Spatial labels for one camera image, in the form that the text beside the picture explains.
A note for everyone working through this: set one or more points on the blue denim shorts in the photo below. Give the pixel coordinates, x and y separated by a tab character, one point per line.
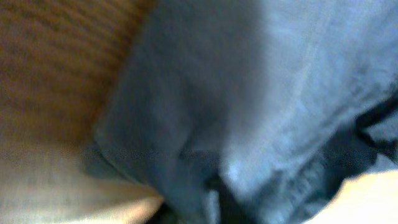
252	111

